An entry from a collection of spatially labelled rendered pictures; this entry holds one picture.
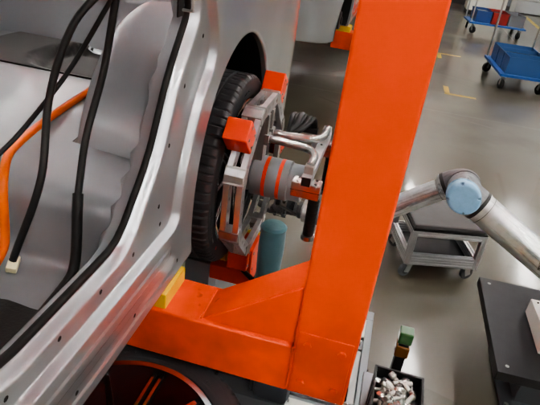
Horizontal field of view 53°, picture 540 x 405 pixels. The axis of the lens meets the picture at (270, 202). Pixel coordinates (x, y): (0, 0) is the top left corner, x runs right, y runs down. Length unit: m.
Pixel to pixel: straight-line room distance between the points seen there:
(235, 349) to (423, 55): 0.89
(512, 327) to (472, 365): 0.31
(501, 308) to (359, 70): 1.63
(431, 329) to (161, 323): 1.55
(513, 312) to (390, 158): 1.50
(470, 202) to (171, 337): 1.09
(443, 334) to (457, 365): 0.19
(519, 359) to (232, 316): 1.22
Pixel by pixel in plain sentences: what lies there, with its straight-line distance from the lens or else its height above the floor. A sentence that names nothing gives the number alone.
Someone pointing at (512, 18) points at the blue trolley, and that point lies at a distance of 11.06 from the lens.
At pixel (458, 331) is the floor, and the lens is 2.80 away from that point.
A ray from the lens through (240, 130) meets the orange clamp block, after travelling 1.54.
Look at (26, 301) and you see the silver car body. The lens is 1.42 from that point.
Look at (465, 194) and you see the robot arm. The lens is 1.97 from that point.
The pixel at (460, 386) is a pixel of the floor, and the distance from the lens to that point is 2.53.
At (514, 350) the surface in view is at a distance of 2.33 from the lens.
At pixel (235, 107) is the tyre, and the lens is 1.66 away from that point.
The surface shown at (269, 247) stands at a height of 0.68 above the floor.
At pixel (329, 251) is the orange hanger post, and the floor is 0.99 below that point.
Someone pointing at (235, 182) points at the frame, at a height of 0.95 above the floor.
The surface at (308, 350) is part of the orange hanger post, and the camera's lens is 1.44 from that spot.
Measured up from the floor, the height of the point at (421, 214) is 0.34.
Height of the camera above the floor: 1.68
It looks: 29 degrees down
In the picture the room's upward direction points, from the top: 8 degrees clockwise
